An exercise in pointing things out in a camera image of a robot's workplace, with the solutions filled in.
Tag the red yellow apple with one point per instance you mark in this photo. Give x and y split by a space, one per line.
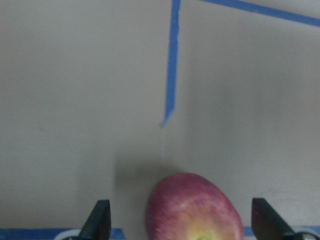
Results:
187 206

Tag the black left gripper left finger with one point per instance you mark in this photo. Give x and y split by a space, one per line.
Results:
98 224

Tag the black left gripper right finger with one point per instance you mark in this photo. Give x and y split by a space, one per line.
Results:
267 224

